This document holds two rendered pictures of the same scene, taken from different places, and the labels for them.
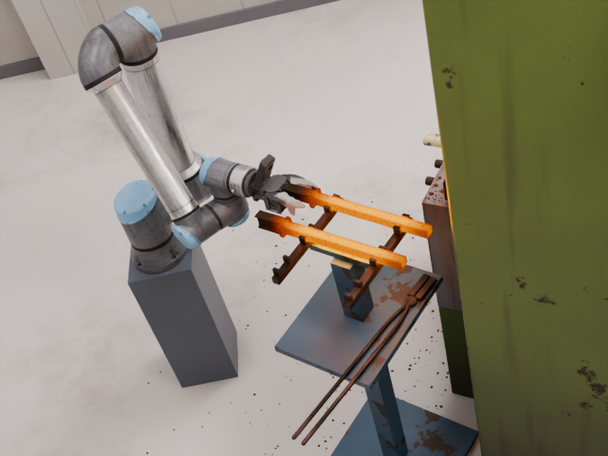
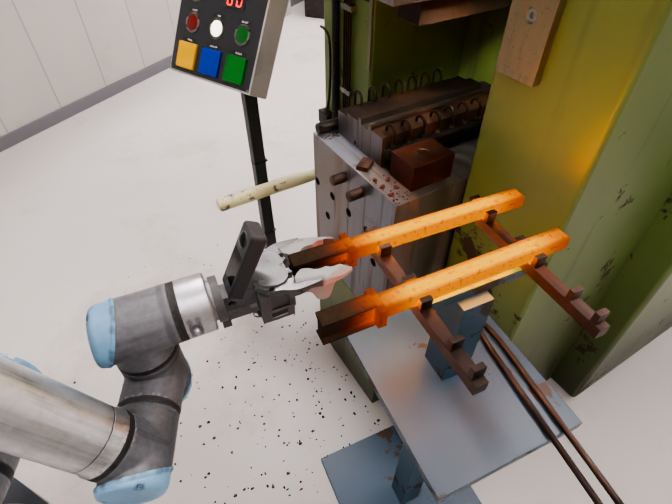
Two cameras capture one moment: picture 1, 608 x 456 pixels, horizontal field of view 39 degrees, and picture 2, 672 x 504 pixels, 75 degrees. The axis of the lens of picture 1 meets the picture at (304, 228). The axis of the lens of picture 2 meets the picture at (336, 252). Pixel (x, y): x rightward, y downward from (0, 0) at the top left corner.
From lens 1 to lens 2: 1.94 m
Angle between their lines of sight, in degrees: 48
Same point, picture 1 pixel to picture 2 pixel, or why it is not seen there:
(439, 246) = (400, 254)
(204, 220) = (156, 425)
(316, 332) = (449, 427)
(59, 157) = not seen: outside the picture
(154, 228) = not seen: outside the picture
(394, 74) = (41, 223)
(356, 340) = (494, 392)
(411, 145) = (119, 262)
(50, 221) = not seen: outside the picture
